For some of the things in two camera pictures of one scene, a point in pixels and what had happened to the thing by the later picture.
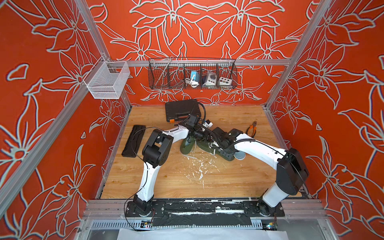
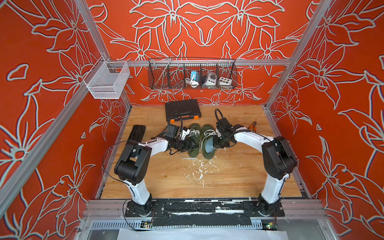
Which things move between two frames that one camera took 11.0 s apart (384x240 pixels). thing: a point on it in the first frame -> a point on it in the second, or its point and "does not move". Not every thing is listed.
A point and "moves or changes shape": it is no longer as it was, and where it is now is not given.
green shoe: [225, 155] moves or changes shape
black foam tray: [133, 143] does not move
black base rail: [205, 213] does not move
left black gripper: [205, 136] -> [185, 146]
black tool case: [178, 111] does not move
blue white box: [196, 77] does not move
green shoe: [186, 144] moves or changes shape
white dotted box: [224, 81] does not move
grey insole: [240, 155] -> [209, 146]
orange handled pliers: [254, 126] does not move
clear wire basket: [106, 80] does not move
